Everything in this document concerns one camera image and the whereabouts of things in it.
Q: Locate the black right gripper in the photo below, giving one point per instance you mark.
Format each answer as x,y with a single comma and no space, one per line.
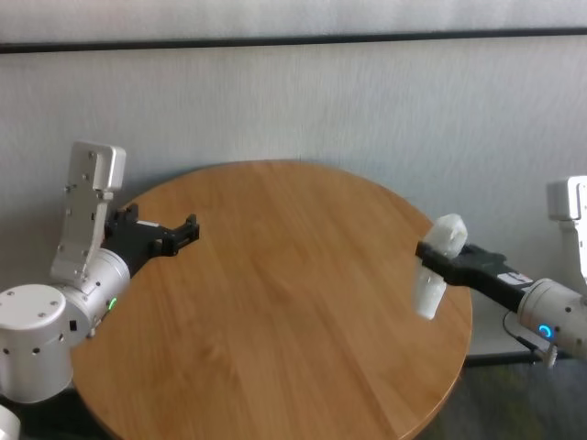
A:
486,275

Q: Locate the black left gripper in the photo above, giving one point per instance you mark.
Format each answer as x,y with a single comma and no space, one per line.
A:
137,243

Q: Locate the white sandbag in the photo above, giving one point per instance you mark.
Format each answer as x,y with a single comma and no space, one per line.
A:
447,234

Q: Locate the black floor edge strip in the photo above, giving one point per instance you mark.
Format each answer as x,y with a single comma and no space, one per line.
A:
495,359

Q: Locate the black wall strip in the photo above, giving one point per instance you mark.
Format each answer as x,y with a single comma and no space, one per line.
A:
293,40

